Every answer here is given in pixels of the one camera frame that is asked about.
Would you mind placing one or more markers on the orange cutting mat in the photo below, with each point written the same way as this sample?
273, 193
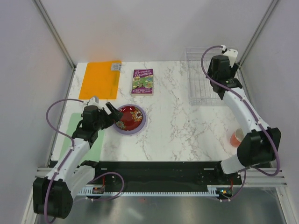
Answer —
101, 79

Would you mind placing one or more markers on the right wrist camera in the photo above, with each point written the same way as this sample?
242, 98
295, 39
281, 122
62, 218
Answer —
232, 56

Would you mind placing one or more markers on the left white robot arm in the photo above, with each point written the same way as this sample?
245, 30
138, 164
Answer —
53, 194

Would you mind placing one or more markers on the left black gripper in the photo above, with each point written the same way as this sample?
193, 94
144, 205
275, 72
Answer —
113, 117

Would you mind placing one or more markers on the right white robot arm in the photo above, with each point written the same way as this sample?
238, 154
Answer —
260, 143

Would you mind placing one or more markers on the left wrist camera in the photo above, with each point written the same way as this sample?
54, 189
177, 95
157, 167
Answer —
93, 104

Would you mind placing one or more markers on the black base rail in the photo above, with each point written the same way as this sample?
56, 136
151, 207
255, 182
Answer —
166, 176

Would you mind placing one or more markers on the white slotted cable duct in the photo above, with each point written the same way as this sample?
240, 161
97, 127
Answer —
92, 190

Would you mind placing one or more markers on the purple plastic plate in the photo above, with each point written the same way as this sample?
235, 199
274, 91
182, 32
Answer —
134, 131

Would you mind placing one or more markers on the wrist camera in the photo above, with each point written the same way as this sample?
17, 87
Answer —
232, 56
93, 104

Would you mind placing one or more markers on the orange paper cup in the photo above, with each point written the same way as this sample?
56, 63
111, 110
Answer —
236, 138

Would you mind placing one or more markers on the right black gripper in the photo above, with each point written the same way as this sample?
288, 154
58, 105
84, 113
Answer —
233, 70

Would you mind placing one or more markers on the purple treehouse book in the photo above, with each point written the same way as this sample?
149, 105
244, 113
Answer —
142, 82

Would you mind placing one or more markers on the red floral plate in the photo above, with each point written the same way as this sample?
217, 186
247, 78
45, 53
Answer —
132, 118

